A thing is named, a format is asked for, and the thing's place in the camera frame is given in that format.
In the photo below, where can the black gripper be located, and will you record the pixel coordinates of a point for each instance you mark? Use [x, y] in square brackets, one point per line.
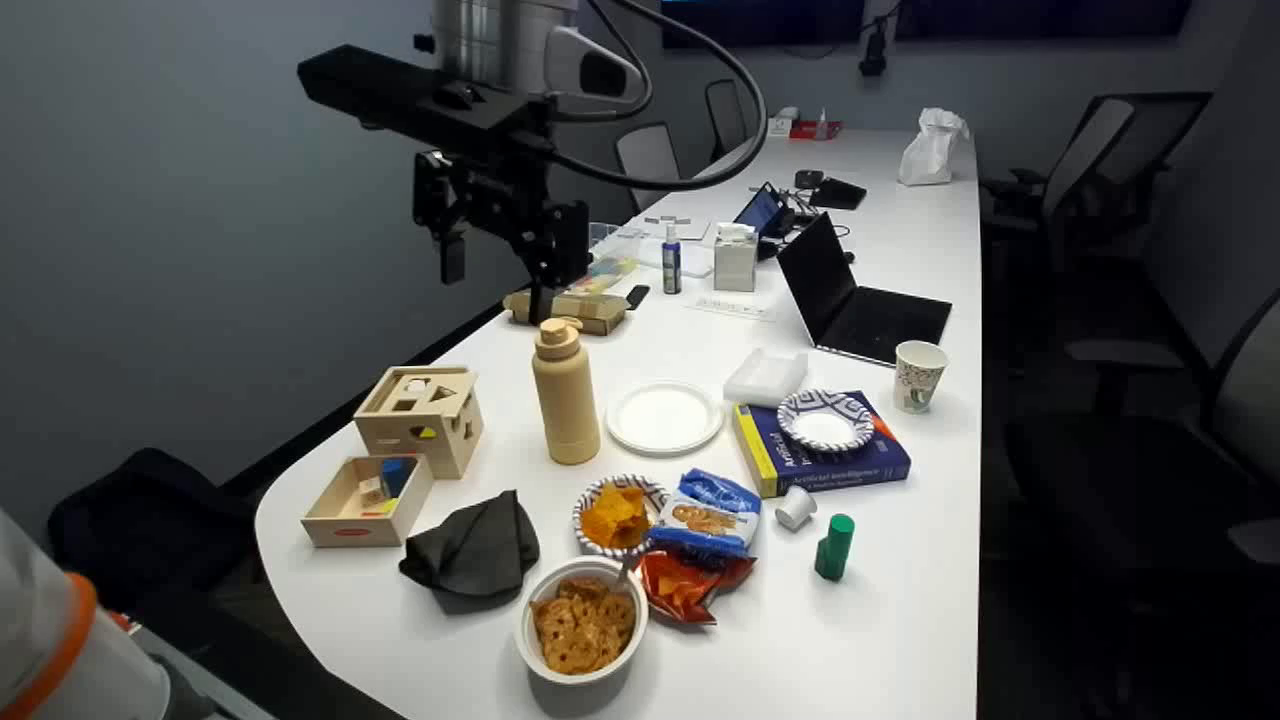
[512, 201]

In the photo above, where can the small patterned paper bowl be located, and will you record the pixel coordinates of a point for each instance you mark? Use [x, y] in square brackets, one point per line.
[644, 496]

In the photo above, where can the white bowl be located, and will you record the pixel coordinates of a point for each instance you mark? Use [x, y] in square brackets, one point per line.
[533, 654]

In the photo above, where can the long wooden box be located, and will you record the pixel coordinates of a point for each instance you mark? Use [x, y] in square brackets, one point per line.
[594, 309]

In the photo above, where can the tan water bottle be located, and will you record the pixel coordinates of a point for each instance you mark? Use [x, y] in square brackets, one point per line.
[566, 394]

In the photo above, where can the wooden shape sorter box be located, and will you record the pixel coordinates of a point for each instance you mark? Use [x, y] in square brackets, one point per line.
[421, 416]

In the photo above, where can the small spray bottle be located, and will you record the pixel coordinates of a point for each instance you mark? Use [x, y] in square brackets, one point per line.
[671, 260]

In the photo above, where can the grey backed chair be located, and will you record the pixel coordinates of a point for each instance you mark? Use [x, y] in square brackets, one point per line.
[726, 113]
[648, 162]

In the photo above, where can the white round plate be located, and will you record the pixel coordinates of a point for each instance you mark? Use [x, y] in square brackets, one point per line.
[666, 416]

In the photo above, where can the blue wooden block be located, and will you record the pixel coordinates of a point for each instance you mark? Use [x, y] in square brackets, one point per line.
[399, 475]

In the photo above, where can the white tissue box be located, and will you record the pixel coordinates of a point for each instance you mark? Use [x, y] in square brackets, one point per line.
[733, 257]

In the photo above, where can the yellow wooden block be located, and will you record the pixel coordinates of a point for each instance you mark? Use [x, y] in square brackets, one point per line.
[376, 505]

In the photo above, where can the tablet with blue screen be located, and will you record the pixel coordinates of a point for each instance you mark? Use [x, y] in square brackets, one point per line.
[761, 208]

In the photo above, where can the dark grey cloth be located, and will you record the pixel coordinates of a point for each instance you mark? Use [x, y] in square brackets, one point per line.
[473, 554]

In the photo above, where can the white plastic container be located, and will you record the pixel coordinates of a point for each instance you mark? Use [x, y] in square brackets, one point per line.
[767, 377]

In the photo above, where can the open wooden tray box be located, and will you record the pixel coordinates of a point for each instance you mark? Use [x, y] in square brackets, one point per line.
[349, 522]

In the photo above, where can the small white box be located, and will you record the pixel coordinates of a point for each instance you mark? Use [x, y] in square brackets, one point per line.
[783, 124]

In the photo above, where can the blue snack bag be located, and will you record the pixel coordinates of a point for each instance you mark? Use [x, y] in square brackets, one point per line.
[715, 512]

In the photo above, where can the small black device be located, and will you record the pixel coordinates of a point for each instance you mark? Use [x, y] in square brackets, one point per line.
[834, 190]

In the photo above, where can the small red box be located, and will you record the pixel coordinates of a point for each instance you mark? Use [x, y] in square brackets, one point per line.
[812, 131]

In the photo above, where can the patterned paper plate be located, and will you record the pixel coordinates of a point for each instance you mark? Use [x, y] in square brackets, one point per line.
[826, 422]

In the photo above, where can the brown pretzel crackers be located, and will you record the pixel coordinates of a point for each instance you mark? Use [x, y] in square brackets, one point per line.
[580, 627]

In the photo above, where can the black laptop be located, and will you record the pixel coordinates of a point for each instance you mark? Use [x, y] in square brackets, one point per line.
[861, 313]

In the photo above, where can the red snack bag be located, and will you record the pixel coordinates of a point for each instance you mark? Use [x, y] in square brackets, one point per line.
[692, 586]

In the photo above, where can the small white object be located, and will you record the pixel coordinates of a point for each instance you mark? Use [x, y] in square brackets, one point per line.
[793, 508]

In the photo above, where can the black bag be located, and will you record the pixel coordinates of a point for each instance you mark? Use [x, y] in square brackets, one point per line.
[144, 526]

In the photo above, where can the white paper cup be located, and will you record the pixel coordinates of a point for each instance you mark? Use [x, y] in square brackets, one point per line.
[919, 374]

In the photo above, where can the small green bottle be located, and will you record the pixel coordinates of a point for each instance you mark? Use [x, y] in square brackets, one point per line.
[834, 547]

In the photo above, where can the white plastic bag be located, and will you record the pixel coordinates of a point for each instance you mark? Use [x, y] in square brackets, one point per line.
[933, 146]

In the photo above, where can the black office chair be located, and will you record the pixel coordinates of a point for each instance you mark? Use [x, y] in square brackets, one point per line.
[1120, 162]
[1173, 455]

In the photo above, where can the wall mounted screen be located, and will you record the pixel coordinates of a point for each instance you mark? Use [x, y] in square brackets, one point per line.
[1041, 17]
[761, 22]

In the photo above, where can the black conference camera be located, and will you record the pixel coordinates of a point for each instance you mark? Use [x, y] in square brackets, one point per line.
[874, 47]

